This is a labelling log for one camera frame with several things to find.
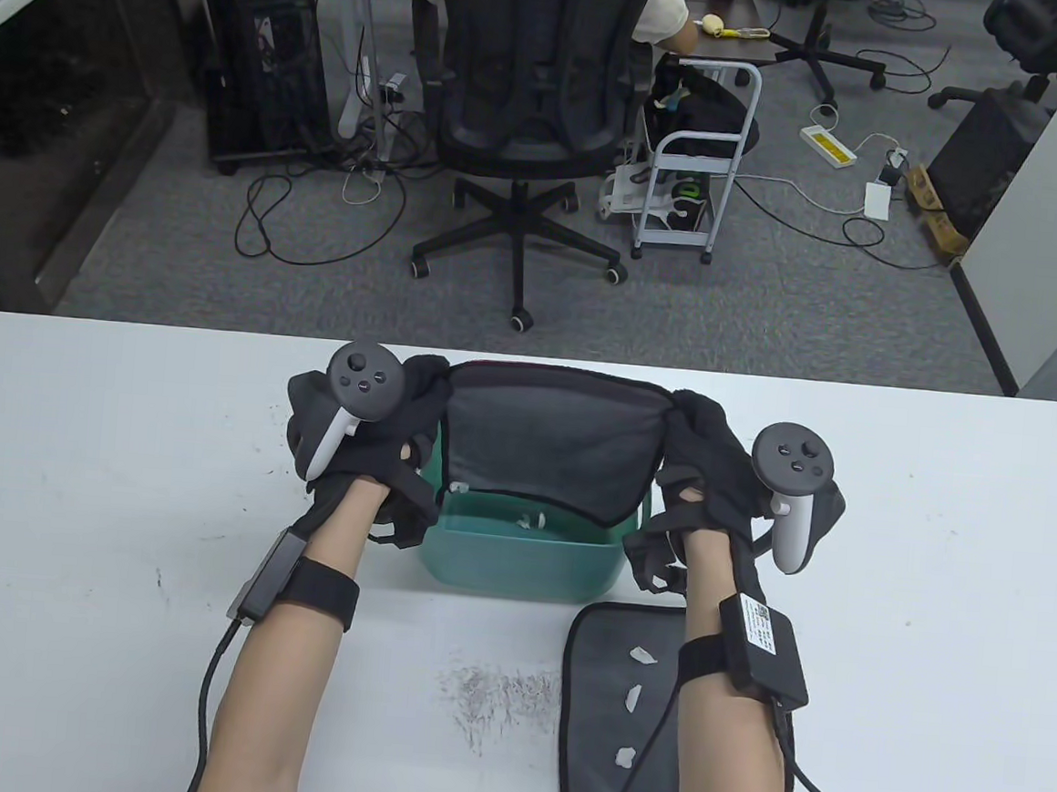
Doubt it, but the person's right hand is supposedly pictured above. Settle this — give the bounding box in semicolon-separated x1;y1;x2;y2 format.
620;386;854;612

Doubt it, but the person's left hand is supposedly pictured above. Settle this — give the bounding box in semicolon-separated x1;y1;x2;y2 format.
275;343;457;554

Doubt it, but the grey cloth with black trim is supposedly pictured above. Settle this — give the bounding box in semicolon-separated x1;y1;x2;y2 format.
551;598;810;792
431;356;680;533

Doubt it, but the person's right forearm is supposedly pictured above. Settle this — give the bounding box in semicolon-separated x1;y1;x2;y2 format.
662;525;813;792

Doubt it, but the person's left forearm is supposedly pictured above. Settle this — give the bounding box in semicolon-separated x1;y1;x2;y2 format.
182;467;395;792

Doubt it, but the grey controller on left glove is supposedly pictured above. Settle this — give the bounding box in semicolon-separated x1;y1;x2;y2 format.
307;339;406;487

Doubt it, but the grey controller on glove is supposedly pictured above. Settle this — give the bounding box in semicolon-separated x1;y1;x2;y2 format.
743;419;843;578
307;339;406;487

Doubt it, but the grey controller on right glove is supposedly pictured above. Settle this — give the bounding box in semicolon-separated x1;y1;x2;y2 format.
743;419;843;578

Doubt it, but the teal plastic bin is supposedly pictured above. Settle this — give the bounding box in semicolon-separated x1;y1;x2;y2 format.
411;447;653;608

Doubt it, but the black right wrist sensor box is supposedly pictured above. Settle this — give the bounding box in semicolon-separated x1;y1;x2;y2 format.
711;591;817;714

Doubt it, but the white metal cart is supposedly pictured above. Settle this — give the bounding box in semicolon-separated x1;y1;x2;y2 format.
629;54;765;269

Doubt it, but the grey left wrist sensor box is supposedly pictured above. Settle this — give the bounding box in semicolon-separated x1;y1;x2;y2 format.
227;525;311;627

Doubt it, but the white and yellow power strip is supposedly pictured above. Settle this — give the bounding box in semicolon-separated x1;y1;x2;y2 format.
800;122;858;172

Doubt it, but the black bag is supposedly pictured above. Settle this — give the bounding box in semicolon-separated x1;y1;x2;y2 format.
646;61;766;163

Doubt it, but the brown cardboard box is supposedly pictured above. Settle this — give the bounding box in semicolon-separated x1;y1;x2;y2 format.
898;163;979;264

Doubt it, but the black mesh office chair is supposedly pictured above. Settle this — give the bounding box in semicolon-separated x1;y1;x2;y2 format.
386;0;672;343

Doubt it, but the white desk leg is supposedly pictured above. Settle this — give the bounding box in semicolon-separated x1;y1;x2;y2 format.
304;0;384;142

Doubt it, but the black computer tower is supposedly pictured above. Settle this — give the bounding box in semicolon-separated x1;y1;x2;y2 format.
179;0;345;185

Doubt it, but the black cabinet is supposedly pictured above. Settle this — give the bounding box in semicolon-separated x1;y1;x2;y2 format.
922;78;1052;243

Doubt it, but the black chair base with castors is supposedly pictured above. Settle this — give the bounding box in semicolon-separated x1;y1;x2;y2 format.
764;0;895;111

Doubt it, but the yellow soft toy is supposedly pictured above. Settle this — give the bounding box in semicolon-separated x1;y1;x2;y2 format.
696;13;772;43

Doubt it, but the black padded office chair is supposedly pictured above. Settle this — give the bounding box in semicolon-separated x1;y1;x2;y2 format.
926;0;1057;120

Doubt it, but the black floor cable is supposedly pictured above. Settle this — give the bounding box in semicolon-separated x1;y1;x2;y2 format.
232;131;414;273

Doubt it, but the black left wrist strap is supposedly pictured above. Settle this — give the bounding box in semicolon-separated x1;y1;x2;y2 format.
276;557;364;633

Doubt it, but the black wrist strap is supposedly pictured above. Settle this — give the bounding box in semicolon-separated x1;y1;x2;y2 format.
676;633;735;690
276;557;364;633

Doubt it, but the black right wrist strap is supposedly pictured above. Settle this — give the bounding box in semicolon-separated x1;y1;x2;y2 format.
676;633;735;690

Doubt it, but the thin black cable over cloth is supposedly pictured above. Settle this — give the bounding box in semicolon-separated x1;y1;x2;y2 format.
534;667;688;792

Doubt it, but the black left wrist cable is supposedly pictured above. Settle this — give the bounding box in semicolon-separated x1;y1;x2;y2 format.
180;612;247;792

